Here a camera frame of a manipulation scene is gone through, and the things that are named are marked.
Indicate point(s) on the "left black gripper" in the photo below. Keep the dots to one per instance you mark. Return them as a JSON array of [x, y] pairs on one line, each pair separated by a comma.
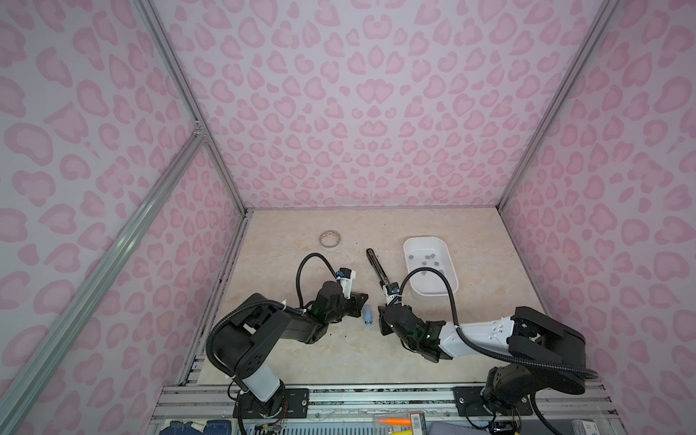
[[357, 303]]

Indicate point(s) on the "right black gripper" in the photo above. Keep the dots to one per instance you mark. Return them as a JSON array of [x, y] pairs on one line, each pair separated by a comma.
[[382, 321]]

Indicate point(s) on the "light blue mini stapler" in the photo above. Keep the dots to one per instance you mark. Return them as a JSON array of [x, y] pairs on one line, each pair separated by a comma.
[[367, 314]]

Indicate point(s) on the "black stapler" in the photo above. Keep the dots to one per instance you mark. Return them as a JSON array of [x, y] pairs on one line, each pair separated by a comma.
[[377, 266]]

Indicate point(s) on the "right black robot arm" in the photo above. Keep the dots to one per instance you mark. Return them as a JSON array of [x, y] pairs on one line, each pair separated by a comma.
[[536, 351]]

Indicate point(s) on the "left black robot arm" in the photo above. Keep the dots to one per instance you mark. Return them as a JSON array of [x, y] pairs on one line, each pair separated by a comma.
[[239, 344]]

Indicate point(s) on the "white tape roll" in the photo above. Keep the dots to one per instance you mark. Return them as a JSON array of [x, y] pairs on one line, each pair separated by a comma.
[[330, 240]]

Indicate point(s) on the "white plastic tray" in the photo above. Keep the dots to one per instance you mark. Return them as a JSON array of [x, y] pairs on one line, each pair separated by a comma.
[[426, 283]]

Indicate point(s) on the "orange marker pen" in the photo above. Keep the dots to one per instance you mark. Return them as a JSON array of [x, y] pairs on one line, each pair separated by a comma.
[[395, 421]]

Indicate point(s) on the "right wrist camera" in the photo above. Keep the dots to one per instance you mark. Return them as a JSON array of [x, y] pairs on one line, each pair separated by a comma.
[[393, 294]]

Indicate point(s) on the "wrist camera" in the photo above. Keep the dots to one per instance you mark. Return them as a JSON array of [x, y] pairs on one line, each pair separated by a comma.
[[345, 278], [393, 294]]

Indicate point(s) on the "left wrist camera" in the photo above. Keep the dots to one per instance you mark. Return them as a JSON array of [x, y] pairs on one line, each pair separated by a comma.
[[345, 278]]

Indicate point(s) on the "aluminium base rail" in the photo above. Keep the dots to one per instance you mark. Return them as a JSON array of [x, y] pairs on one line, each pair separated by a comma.
[[357, 403]]

